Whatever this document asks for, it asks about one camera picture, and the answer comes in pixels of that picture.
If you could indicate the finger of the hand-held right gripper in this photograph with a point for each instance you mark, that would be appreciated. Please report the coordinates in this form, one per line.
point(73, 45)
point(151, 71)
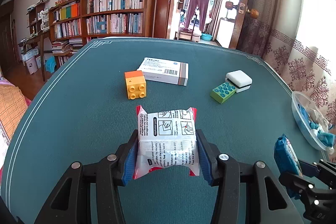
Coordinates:
point(294, 182)
point(309, 168)

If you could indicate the blue snack packet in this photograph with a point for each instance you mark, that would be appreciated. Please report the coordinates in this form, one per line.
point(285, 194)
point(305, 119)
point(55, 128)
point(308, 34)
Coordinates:
point(284, 155)

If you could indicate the orange yellow toy brick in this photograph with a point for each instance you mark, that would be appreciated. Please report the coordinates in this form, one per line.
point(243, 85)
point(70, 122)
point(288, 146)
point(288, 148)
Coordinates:
point(135, 87)

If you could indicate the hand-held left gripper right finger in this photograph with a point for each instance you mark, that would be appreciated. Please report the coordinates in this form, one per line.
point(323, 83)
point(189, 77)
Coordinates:
point(206, 163)

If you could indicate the pink trash bin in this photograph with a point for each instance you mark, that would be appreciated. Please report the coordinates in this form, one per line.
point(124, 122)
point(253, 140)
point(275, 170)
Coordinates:
point(32, 66)

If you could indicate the patterned curtain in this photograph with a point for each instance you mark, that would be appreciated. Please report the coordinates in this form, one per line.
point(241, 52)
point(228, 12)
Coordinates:
point(288, 61)

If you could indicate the clear plastic bowl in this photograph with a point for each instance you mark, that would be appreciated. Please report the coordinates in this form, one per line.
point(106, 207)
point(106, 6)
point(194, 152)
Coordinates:
point(298, 111)

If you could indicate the white square case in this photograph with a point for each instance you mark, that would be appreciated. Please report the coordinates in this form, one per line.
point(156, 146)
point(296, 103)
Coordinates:
point(239, 78)

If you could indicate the white plastic bag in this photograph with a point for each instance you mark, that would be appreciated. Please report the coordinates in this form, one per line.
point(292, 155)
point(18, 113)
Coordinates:
point(30, 54)

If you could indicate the dark wooden shelf unit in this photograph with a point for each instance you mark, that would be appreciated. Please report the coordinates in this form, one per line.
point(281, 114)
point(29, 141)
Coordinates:
point(32, 19)

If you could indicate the wooden bookshelf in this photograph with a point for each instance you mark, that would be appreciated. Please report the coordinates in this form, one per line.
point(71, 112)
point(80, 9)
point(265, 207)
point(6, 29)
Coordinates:
point(151, 11)

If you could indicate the blue plastic basin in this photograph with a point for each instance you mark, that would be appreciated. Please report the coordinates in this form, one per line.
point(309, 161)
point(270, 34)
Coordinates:
point(206, 37)

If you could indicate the white medicine box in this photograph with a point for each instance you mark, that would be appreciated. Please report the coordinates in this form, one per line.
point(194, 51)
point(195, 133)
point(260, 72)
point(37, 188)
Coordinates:
point(162, 67)

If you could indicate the wooden door knob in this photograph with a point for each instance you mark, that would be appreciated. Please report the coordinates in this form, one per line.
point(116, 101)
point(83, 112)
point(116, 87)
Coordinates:
point(254, 13)
point(230, 5)

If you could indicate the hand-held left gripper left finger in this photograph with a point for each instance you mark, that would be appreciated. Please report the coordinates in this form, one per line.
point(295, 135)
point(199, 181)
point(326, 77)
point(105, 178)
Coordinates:
point(128, 169)

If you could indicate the hanging maroon pants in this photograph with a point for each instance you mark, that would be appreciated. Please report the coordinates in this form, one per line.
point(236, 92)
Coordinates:
point(198, 6)

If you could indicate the blue towel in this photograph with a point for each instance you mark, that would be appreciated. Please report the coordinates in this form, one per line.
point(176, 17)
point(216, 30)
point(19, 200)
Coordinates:
point(323, 136)

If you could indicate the wooden desk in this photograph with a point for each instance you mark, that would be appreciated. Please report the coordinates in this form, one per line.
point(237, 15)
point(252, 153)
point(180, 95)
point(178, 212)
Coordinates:
point(39, 36)

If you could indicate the rows of books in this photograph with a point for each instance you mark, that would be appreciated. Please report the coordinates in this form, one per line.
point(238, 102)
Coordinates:
point(115, 1)

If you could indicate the red white packet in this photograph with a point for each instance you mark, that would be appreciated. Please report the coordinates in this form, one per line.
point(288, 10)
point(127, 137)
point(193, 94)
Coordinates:
point(165, 140)

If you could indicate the blue plastic stool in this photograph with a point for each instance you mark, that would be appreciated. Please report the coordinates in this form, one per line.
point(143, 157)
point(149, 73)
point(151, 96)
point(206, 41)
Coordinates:
point(50, 65)

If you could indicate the dark wooden door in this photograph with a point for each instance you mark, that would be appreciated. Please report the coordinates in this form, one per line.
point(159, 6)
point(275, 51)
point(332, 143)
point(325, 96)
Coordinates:
point(8, 40)

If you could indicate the orange checked pillow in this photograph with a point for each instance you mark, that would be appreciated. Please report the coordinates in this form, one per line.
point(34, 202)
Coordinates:
point(11, 108)

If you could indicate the green dotted block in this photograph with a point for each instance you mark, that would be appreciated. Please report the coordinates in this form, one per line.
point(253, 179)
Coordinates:
point(223, 90)

